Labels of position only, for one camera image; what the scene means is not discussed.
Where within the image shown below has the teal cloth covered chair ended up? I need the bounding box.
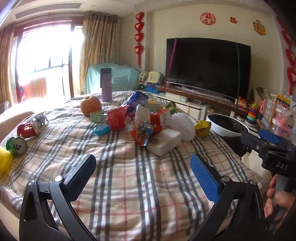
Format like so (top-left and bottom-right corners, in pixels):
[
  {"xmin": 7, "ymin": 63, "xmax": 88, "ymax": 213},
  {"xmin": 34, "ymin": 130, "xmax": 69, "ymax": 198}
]
[{"xmin": 84, "ymin": 62, "xmax": 140, "ymax": 94}]

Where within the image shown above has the yellow foam fruit net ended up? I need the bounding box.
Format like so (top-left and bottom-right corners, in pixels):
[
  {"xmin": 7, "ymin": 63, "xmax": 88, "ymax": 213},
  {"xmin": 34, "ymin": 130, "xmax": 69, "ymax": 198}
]
[{"xmin": 0, "ymin": 146, "xmax": 13, "ymax": 175}]

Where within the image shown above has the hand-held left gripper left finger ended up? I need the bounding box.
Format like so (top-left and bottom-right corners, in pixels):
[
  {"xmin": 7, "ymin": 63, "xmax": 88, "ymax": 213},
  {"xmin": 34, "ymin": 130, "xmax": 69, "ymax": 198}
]
[{"xmin": 19, "ymin": 153, "xmax": 97, "ymax": 241}]

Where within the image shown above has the purple bottle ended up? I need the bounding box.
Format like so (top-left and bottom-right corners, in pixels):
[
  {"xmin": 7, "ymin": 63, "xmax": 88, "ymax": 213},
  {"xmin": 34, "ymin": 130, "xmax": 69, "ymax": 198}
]
[{"xmin": 99, "ymin": 68, "xmax": 113, "ymax": 102}]

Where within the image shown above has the yellow green toy phone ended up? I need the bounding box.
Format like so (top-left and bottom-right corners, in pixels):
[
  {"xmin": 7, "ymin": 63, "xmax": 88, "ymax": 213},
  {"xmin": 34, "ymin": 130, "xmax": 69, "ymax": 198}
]
[{"xmin": 148, "ymin": 71, "xmax": 164, "ymax": 84}]

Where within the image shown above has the white foam block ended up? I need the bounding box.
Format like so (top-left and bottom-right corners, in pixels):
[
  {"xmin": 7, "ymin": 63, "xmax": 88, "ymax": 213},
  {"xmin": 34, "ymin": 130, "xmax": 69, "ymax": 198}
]
[{"xmin": 146, "ymin": 128, "xmax": 182, "ymax": 157}]

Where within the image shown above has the orange snack packet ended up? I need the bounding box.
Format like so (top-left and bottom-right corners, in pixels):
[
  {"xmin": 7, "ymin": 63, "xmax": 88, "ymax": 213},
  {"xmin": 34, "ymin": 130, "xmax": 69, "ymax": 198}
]
[{"xmin": 131, "ymin": 122, "xmax": 155, "ymax": 146}]

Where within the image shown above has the blue toy cash register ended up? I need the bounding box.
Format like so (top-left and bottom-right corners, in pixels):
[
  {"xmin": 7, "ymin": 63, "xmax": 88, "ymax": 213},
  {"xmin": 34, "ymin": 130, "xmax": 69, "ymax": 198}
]
[{"xmin": 145, "ymin": 83, "xmax": 166, "ymax": 94}]

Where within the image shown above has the green drink carton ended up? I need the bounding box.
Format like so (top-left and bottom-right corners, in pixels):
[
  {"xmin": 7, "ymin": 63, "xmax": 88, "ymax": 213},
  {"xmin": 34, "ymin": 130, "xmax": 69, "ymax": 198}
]
[{"xmin": 90, "ymin": 111, "xmax": 109, "ymax": 123}]

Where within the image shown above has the orange hanging cloth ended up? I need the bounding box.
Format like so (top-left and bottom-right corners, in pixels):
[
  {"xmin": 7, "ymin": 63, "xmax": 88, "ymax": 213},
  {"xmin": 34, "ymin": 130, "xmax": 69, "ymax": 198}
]
[{"xmin": 23, "ymin": 77, "xmax": 48, "ymax": 98}]

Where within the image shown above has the stack of picture books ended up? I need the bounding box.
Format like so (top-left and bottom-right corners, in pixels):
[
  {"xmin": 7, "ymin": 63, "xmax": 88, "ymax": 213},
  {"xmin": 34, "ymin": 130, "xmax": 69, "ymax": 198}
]
[{"xmin": 144, "ymin": 97, "xmax": 164, "ymax": 110}]

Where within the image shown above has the round red wall decoration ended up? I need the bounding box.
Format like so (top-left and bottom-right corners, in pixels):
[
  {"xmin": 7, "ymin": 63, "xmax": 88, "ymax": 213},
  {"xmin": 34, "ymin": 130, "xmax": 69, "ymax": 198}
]
[{"xmin": 200, "ymin": 13, "xmax": 216, "ymax": 26}]

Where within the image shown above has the white trash bin black bag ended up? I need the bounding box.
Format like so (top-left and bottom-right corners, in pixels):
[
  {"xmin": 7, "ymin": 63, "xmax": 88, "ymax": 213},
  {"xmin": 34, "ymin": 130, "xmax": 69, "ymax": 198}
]
[{"xmin": 205, "ymin": 113, "xmax": 251, "ymax": 158}]

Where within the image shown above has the reddish orange round fruit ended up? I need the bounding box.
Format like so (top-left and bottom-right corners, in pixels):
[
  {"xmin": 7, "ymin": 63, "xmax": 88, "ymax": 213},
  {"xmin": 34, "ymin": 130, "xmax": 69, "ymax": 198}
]
[{"xmin": 80, "ymin": 95, "xmax": 102, "ymax": 117}]

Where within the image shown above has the black flat television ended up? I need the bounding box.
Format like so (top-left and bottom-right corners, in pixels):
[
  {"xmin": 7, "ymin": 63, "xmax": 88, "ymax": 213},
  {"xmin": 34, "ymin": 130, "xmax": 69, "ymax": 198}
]
[{"xmin": 165, "ymin": 37, "xmax": 252, "ymax": 100}]

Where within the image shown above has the yellow snack wrapper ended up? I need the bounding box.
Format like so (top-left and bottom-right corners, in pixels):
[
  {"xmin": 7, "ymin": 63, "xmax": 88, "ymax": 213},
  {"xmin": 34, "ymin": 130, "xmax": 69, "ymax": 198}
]
[{"xmin": 194, "ymin": 120, "xmax": 211, "ymax": 138}]

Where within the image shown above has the red crushed can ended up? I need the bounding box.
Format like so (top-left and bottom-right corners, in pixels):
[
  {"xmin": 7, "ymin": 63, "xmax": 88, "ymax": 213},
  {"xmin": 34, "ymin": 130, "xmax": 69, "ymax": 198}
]
[{"xmin": 17, "ymin": 123, "xmax": 40, "ymax": 139}]

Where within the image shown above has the yellow red box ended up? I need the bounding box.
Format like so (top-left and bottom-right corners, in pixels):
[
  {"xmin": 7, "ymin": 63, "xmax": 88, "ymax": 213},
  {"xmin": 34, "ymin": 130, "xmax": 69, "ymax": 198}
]
[{"xmin": 275, "ymin": 94, "xmax": 291, "ymax": 105}]

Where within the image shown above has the red heart string decoration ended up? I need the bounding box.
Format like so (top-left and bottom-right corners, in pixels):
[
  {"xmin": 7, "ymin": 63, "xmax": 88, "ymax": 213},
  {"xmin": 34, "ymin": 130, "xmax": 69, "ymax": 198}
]
[
  {"xmin": 276, "ymin": 16, "xmax": 296, "ymax": 86},
  {"xmin": 134, "ymin": 11, "xmax": 145, "ymax": 69}
]

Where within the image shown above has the balcony window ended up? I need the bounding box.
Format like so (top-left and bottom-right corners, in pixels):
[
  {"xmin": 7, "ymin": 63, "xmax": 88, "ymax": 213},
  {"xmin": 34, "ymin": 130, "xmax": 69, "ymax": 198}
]
[{"xmin": 14, "ymin": 22, "xmax": 84, "ymax": 100}]

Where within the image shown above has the cartoon figure wall decoration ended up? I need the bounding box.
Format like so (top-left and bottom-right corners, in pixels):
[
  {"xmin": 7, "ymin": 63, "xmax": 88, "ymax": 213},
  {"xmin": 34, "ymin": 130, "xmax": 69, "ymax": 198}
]
[{"xmin": 253, "ymin": 20, "xmax": 267, "ymax": 36}]

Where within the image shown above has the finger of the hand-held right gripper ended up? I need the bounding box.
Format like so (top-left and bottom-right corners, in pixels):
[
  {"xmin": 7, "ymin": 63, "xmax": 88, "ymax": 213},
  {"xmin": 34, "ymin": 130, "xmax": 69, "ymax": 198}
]
[
  {"xmin": 259, "ymin": 129, "xmax": 288, "ymax": 145},
  {"xmin": 240, "ymin": 132, "xmax": 266, "ymax": 152}
]

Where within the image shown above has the white tv cabinet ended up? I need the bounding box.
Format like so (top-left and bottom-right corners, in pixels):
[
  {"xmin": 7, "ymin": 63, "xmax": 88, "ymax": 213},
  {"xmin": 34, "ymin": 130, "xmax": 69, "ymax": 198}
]
[{"xmin": 157, "ymin": 85, "xmax": 250, "ymax": 121}]

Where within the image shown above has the green can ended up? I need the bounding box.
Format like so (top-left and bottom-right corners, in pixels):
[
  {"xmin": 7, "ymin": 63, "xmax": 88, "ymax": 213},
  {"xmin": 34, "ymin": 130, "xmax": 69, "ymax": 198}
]
[{"xmin": 6, "ymin": 136, "xmax": 27, "ymax": 156}]

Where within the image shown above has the beige cushion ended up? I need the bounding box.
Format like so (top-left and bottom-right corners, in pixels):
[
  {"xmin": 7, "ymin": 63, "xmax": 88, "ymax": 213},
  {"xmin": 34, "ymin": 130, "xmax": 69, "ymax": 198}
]
[{"xmin": 0, "ymin": 111, "xmax": 35, "ymax": 139}]

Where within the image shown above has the person's right hand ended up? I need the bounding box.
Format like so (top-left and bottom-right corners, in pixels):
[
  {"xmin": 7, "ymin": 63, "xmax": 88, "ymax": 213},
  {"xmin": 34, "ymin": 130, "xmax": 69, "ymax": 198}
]
[{"xmin": 264, "ymin": 174, "xmax": 293, "ymax": 218}]

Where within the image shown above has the red snack packet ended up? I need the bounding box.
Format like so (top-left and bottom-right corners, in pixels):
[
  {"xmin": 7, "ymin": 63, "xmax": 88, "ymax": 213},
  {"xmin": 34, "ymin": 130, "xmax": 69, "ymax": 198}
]
[{"xmin": 107, "ymin": 105, "xmax": 130, "ymax": 131}]

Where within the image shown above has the beige patterned curtain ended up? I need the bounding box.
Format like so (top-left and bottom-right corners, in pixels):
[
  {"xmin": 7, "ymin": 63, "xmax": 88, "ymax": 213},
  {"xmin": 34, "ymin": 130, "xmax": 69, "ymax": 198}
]
[
  {"xmin": 80, "ymin": 11, "xmax": 121, "ymax": 95},
  {"xmin": 0, "ymin": 23, "xmax": 16, "ymax": 105}
]

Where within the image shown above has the white foam fruit net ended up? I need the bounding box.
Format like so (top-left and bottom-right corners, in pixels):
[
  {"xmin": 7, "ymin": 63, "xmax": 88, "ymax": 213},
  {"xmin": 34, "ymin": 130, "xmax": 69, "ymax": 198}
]
[{"xmin": 170, "ymin": 113, "xmax": 196, "ymax": 141}]

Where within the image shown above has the blue egg-shaped toy packet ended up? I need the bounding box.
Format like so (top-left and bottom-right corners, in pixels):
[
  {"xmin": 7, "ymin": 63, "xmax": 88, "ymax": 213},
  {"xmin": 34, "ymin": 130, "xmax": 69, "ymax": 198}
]
[{"xmin": 91, "ymin": 123, "xmax": 111, "ymax": 136}]

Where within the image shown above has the clear plastic box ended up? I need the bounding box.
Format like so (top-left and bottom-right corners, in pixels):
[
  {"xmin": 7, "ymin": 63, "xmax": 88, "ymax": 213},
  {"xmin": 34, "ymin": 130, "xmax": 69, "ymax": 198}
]
[{"xmin": 276, "ymin": 103, "xmax": 296, "ymax": 123}]

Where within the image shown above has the plaid blanket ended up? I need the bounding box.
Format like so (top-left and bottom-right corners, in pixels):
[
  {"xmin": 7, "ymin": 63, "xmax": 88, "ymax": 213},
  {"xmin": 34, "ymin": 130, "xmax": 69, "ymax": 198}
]
[{"xmin": 0, "ymin": 90, "xmax": 266, "ymax": 241}]

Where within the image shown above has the silver crumpled foil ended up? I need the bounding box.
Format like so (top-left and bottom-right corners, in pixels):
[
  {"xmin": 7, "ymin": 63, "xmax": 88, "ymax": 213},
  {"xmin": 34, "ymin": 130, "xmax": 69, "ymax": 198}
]
[{"xmin": 32, "ymin": 115, "xmax": 49, "ymax": 127}]

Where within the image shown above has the blue foil bag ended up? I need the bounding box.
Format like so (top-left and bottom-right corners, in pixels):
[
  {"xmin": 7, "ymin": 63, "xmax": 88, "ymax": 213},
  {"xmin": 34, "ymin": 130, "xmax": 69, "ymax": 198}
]
[{"xmin": 120, "ymin": 91, "xmax": 149, "ymax": 116}]

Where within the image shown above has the clear acrylic holder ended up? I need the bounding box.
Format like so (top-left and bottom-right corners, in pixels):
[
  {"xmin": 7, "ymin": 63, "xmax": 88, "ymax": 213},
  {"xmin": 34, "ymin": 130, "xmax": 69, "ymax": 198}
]
[{"xmin": 264, "ymin": 98, "xmax": 277, "ymax": 121}]

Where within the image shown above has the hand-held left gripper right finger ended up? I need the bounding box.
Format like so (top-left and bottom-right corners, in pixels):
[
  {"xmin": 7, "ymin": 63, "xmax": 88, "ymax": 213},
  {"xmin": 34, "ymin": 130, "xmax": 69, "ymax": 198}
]
[{"xmin": 188, "ymin": 153, "xmax": 270, "ymax": 241}]

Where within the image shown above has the red drink carton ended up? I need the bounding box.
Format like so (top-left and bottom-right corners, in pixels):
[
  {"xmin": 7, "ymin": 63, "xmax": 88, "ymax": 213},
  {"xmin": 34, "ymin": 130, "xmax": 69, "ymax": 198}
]
[{"xmin": 150, "ymin": 108, "xmax": 171, "ymax": 127}]

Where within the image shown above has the pink lidded plastic box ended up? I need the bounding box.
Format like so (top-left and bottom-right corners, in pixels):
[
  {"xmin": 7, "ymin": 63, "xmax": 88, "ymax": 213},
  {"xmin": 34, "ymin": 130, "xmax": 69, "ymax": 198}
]
[{"xmin": 273, "ymin": 119, "xmax": 296, "ymax": 138}]

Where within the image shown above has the rainbow stacking ring toy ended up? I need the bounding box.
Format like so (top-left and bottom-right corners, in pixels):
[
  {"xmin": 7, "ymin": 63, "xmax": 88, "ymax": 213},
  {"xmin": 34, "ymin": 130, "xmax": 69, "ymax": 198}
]
[{"xmin": 245, "ymin": 103, "xmax": 260, "ymax": 127}]

